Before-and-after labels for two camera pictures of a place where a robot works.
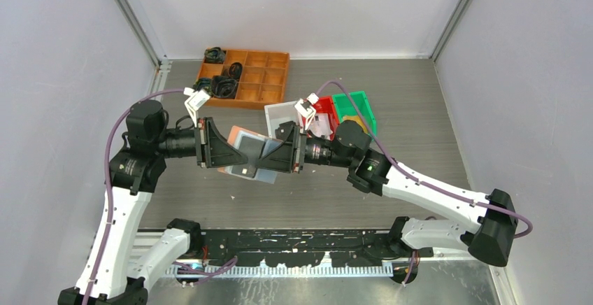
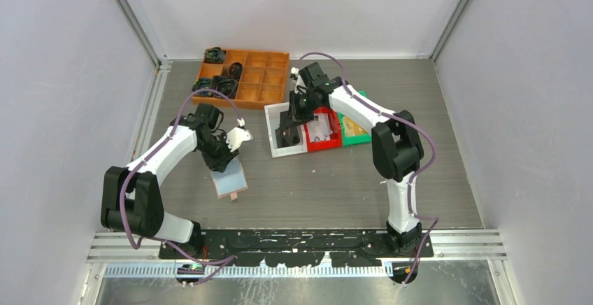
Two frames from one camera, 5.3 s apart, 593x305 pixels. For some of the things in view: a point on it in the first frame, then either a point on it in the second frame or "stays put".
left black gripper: x=212 y=149 stays put
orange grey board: x=253 y=146 -> x=233 y=180
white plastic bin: x=278 y=113 stays put
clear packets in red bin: x=320 y=126 stays put
